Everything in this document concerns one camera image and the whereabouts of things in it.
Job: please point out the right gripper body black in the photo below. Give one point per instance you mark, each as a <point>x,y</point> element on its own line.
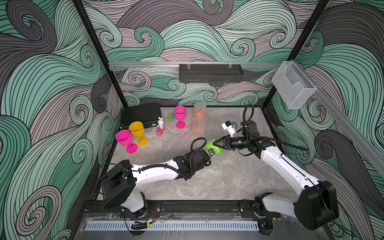
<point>236,142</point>

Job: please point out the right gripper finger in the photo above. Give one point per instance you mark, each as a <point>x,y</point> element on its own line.
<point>221,142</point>
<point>222,148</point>

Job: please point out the bubble wrap sheet of green glass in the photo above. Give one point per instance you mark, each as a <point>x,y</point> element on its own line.
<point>227,172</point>

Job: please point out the orange glass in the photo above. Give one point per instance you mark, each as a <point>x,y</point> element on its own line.
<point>200,119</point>

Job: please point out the pink wine glass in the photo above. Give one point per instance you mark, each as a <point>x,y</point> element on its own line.
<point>180,114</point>

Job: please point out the yellow wine glass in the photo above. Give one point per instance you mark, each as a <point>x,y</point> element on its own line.
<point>137,130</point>

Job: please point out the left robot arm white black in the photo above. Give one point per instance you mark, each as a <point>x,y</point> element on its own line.
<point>120,184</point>

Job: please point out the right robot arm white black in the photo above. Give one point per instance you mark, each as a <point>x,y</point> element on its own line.
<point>316,202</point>

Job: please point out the white bunny figurine pink base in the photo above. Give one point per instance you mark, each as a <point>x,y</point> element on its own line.
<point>161,128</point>

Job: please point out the green blue small block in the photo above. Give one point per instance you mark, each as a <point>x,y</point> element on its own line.
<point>171,117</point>

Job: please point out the black case box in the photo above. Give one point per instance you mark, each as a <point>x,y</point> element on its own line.
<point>147,114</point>

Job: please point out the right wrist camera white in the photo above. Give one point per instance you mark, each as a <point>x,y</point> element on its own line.
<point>231,127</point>

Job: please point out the black wall tray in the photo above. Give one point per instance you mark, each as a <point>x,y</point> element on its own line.
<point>212,74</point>

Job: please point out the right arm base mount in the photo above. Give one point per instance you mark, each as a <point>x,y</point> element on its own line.
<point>256,210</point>

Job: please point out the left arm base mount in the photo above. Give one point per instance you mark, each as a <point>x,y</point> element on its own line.
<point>151,209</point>

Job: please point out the clear plastic wall bin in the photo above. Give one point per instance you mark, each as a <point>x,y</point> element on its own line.
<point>293,84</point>

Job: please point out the aluminium rail back wall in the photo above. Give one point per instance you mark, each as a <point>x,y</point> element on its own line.
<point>166,64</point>

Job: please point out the aluminium rail wall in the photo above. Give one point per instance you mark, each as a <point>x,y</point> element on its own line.
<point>166,64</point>
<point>356,102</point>

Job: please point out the white slotted cable duct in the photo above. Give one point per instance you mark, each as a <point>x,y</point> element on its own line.
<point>194,225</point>

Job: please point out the aluminium rail right wall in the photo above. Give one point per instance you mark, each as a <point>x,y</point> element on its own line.
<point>356,102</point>

